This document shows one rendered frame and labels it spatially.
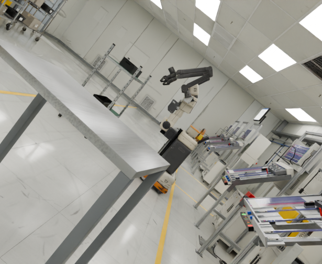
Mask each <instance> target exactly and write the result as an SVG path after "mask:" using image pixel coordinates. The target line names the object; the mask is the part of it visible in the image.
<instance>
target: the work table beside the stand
mask: <svg viewBox="0 0 322 264"><path fill-rule="evenodd" d="M0 57H1V58H2V59H3V60H4V61H5V62H6V63H7V64H8V65H9V66H11V67H12V68H13V69H14V70H15V71H16V72H17V73H18V74H19V75H20V76H21V77H22V78H23V79H24V80H25V81H26V82H27V83H29V84H30V85H31V86H32V87H33V88H34V89H35V90H36V91H37V92H38V94H37V95H36V97H35V98H34V99H33V100H32V102H31V103H30V104H29V106H28V107H27V108H26V110H25V111H24V112H23V114H22V115H21V116H20V118H19V119H18V121H17V122H16V123H15V125H14V126H13V127H12V129H11V130H10V131H9V133H8V134H7V135H6V137H5V138H4V139H3V141H2V142H1V143H0V163H1V162H2V160H3V159H4V158H5V156H6V155H7V154H8V152H9V151H10V150H11V148H12V147H13V145H14V144H15V143H16V141H17V140H18V139H19V138H20V136H21V135H22V134H23V132H24V131H25V130H26V128H27V127H28V126H29V124H30V123H31V122H32V120H33V119H34V118H35V117H36V115H37V114H38V113H39V111H40V110H41V109H42V107H43V106H44V105H45V103H46V102H47V101H48V102H49V103H50V104H51V105H52V106H53V107H54V108H55V109H56V110H57V111H58V112H59V113H60V114H61V115H62V116H63V117H65V118H66V119H67V120H68V121H69V122H70V123H71V124H72V125H73V126H74V127H75V128H76V129H77V130H78V131H79V132H80V133H81V134H82V135H84V136H85V137H86V138H87V139H88V140H89V141H90V142H91V143H92V144H93V145H94V146H95V147H96V148H97V149H98V150H99V151H100V152H102V153H103V154H104V155H105V156H106V157H107V158H108V159H109V160H110V161H111V162H112V163H113V164H114V165H115V166H116V167H117V168H118V169H120V170H121V171H120V172H119V173H118V174H117V175H116V177H115V178H114V179H113V181H112V182H111V183H110V184H109V186H108V187H107V188H106V189H105V191H104V192H103V193H102V194H101V195H100V197H99V198H98V199H97V200H96V201H95V203H94V204H93V205H92V206H91V208H90V209H89V210H88V211H87V212H86V214H85V215H84V216H83V217H82V218H81V220H80V221H79V222H78V223H77V225H76V226H75V227H74V228H73V229H72V231H71V232H70V233H69V234H68V236H67V237H66V238H65V240H64V241H63V242H62V243H61V244H60V246H59V247H58V248H57V249H56V251H55V252H54V253H53V254H52V255H51V257H50V258H49V259H48V260H47V262H46V263H45V264H65V263H66V262H67V261H68V259H69V258H70V257H71V256H72V255H73V253H74V252H75V251H76V250H77V249H78V247H79V246H80V245H81V243H82V242H83V241H84V240H85V239H86V237H87V236H88V235H89V234H90V233H91V231H92V230H93V229H94V228H95V226H96V225H97V224H98V223H99V222H100V221H101V219H102V218H103V217H104V216H105V214H106V213H107V212H108V211H109V210H110V208H111V207H112V206H113V205H114V204H115V202H116V201H117V200H118V199H119V198H120V196H121V195H122V194H123V193H124V192H125V190H126V189H127V188H128V187H129V186H130V184H131V183H132V182H133V180H134V179H135V178H139V177H142V176H145V175H148V176H147V177H146V178H145V179H144V180H143V182H142V183H141V184H140V185H139V186H138V188H137V189H136V190H135V191H134V193H133V194H132V195H131V196H130V198H129V199H128V200H127V201H126V202H125V204H124V205H123V206H122V207H121V208H120V210H119V211H118V212H117V213H116V214H115V216H114V217H113V218H112V219H111V220H110V221H109V223H108V224H107V225H106V226H105V227H104V229H103V230H102V231H101V232H100V233H99V235H98V236H97V237H96V238H95V239H94V241H93V242H92V243H91V244H90V245H89V247H88V248H87V249H86V251H85V252H84V253H83V254H82V255H81V257H80V258H79V259H78V260H77V261H76V263H75V264H88V263H89V261H90V260H91V259H92V258H93V257H94V256H95V254H96V253H97V252H98V251H99V250H100V248H101V247H102V246H103V245H104V244H105V243H106V241H107V240H108V239H109V237H110V236H111V235H112V234H113V233H114V231H115V230H116V229H117V228H118V227H119V226H120V224H121V223H122V222H123V221H124V220H125V218H126V217H127V216H128V215H129V214H130V212H131V211H132V210H133V209H134V208H135V207H136V205H137V204H138V203H139V202H140V201H141V199H142V198H143V197H144V196H145V195H146V194H147V192H148V191H149V190H150V189H151V188H152V186H153V185H154V184H155V183H156V182H157V180H158V179H159V178H160V176H162V175H163V173H164V172H165V171H166V169H167V168H168V167H169V166H170V164H169V163H168V162H167V161H166V160H165V159H164V158H162V157H161V156H160V155H159V154H158V153H157V152H156V151H155V150H153V149H152V148H151V147H150V146H149V145H148V144H147V143H146V142H144V141H143V140H142V139H141V138H140V137H139V136H138V135H137V134H135V133H134V132H133V131H132V130H131V129H130V128H129V127H128V126H127V125H125V124H124V123H123V122H122V121H121V120H120V119H119V118H118V117H116V116H115V115H114V114H113V113H112V112H111V111H110V110H109V109H107V108H106V107H105V106H104V105H103V104H102V103H101V102H100V101H98V100H97V99H96V98H95V97H94V96H93V95H92V94H91V93H90V92H88V91H87V90H86V89H85V88H84V87H83V86H82V85H81V84H79V83H78V82H77V81H76V80H75V79H74V78H73V77H71V76H70V75H69V74H68V73H67V72H66V71H64V70H63V69H62V68H60V67H58V66H56V65H54V64H52V63H50V62H48V61H46V60H44V59H42V58H39V57H37V56H35V55H33V54H31V53H29V52H27V51H25V50H23V49H21V48H19V47H17V46H15V45H12V44H10V43H8V42H6V41H4V40H2V39H0Z"/></svg>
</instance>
